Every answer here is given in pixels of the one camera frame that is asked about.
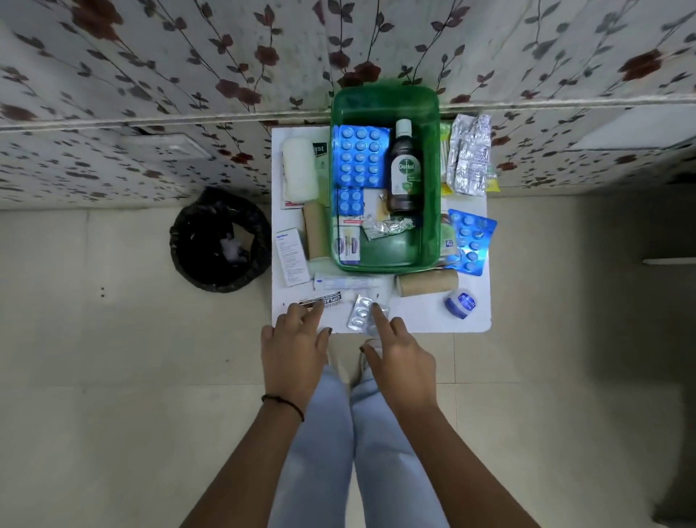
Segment person's left forearm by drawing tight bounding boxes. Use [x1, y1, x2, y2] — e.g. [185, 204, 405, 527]
[179, 396, 306, 528]

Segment person's left hand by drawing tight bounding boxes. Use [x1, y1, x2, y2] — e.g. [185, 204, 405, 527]
[260, 301, 334, 407]

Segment person's right forearm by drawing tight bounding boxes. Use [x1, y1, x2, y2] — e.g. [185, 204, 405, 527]
[394, 404, 540, 528]

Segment black trash bin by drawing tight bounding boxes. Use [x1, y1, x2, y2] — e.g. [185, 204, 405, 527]
[169, 186, 272, 293]

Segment brown antiseptic bottle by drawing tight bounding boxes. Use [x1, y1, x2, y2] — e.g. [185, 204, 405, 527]
[386, 119, 424, 214]

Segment white green box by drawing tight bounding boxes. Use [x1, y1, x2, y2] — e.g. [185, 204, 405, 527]
[280, 140, 331, 210]

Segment white blue ointment box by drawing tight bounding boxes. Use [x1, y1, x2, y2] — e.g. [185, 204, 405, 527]
[337, 215, 364, 266]

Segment small blue blister pack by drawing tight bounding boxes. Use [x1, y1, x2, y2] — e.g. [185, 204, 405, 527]
[336, 187, 365, 217]

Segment large blue blister pack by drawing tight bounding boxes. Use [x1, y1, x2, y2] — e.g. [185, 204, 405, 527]
[332, 125, 391, 190]

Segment white gauze pad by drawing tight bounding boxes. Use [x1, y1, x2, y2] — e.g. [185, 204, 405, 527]
[282, 137, 319, 204]

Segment person's right hand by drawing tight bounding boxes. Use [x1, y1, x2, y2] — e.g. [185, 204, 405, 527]
[359, 303, 439, 415]

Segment black wrist band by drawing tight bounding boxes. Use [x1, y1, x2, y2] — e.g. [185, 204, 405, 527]
[261, 394, 305, 423]

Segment blue white balm jar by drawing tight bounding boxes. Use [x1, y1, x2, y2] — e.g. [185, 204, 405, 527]
[444, 289, 478, 320]

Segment small silver blister pack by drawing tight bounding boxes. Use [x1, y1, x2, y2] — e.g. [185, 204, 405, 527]
[346, 295, 390, 334]

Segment beige bandage roll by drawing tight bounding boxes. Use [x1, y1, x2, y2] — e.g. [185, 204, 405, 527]
[395, 269, 459, 298]
[302, 201, 330, 261]

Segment blue blister pack with holes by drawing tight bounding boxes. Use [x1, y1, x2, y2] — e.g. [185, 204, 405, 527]
[447, 209, 498, 277]

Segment silver foil blister packs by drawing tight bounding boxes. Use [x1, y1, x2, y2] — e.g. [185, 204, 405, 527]
[446, 113, 493, 197]

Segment white ointment tube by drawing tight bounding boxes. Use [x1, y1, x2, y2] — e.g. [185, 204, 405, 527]
[314, 273, 393, 292]

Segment green plastic bin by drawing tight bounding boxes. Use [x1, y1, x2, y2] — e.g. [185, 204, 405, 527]
[330, 84, 442, 274]

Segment crumpled silver foil strip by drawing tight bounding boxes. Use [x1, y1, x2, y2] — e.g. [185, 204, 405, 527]
[361, 215, 415, 241]

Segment light blue jeans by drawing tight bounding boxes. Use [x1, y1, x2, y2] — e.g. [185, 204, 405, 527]
[268, 364, 452, 528]

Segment white printed medicine box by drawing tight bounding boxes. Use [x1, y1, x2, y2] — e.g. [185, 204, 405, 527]
[273, 227, 311, 287]

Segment black white tablet strip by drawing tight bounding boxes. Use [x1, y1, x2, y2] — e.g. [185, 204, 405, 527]
[298, 292, 343, 312]

